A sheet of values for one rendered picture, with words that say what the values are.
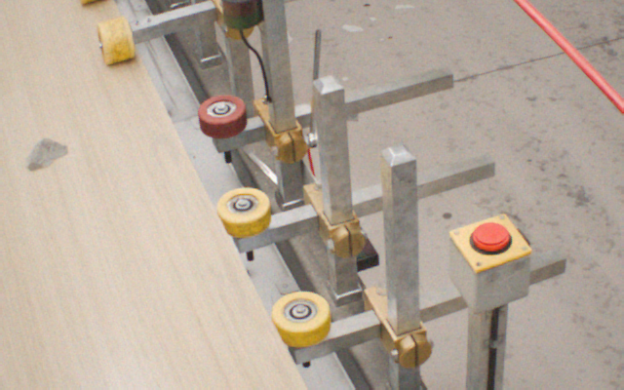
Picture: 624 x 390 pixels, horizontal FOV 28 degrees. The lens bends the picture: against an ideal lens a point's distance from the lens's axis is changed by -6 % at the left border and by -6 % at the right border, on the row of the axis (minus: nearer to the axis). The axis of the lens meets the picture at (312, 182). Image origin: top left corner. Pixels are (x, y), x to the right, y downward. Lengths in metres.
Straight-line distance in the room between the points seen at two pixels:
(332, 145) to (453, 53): 2.06
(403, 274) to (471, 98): 2.03
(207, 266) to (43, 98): 0.57
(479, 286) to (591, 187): 2.05
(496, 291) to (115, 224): 0.76
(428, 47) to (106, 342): 2.33
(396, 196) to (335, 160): 0.28
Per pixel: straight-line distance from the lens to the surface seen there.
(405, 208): 1.66
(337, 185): 1.93
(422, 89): 2.28
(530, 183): 3.42
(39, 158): 2.14
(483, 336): 1.47
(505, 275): 1.40
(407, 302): 1.77
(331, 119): 1.86
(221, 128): 2.14
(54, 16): 2.55
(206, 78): 2.62
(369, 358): 2.00
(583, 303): 3.09
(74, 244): 1.96
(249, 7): 2.00
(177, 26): 2.34
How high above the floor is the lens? 2.15
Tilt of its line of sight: 39 degrees down
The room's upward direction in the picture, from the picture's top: 5 degrees counter-clockwise
